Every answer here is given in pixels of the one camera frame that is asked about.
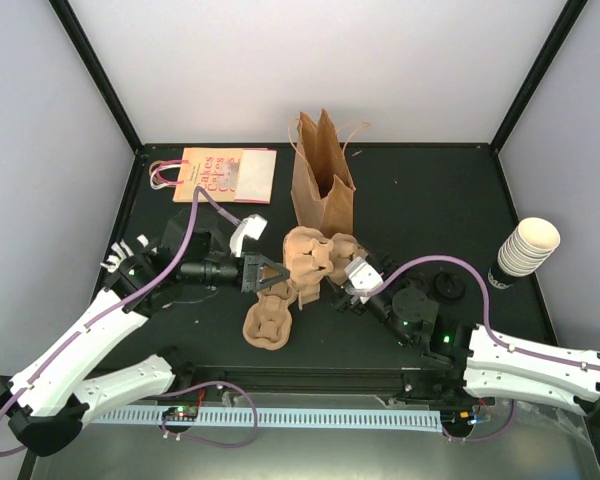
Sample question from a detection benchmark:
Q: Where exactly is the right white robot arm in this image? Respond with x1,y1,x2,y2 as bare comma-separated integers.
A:
336,255,600,429

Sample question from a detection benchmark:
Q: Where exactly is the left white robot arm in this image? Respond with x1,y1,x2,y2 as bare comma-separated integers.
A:
0,214,289,457

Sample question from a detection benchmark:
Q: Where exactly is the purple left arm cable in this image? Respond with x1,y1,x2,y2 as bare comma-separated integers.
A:
0,182,243,457

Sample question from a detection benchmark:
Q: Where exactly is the perforated white metal rail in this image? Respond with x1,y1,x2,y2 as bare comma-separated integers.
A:
95,405,442,433

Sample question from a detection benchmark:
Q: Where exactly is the purple cable loop at rail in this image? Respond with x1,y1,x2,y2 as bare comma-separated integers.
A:
160,371,264,444

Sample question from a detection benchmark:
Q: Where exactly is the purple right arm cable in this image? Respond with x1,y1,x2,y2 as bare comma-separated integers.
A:
372,255,600,381

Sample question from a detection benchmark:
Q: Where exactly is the brown paper bag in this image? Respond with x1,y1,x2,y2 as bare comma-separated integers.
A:
289,109,356,237

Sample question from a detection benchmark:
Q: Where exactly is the printed orange paper bag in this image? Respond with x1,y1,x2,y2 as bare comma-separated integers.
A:
149,147,277,204

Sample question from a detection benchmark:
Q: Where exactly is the stack of white paper cups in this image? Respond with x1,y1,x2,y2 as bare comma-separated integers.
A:
496,217,561,278

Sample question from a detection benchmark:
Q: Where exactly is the white plastic cutlery bundle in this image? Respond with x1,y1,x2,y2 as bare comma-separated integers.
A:
100,234,149,274

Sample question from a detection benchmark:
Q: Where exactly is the brown pulp cup carrier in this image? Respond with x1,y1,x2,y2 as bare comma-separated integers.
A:
242,284,297,351
283,226,368,310

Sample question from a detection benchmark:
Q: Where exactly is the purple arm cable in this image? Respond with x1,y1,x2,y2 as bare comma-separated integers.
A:
0,182,243,457
372,255,600,381

